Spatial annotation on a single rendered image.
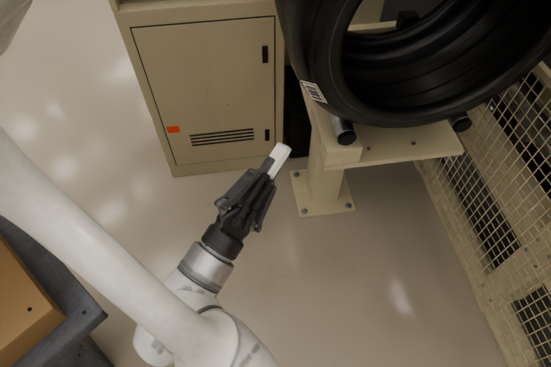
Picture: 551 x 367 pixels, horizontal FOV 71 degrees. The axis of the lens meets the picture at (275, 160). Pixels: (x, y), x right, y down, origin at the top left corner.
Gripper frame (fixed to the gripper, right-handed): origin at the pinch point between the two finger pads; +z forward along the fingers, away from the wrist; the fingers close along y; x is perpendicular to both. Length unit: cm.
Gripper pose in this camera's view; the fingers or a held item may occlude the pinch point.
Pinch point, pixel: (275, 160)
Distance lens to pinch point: 75.4
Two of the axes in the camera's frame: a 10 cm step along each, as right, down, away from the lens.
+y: 4.9, 4.7, 7.3
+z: 5.4, -8.3, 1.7
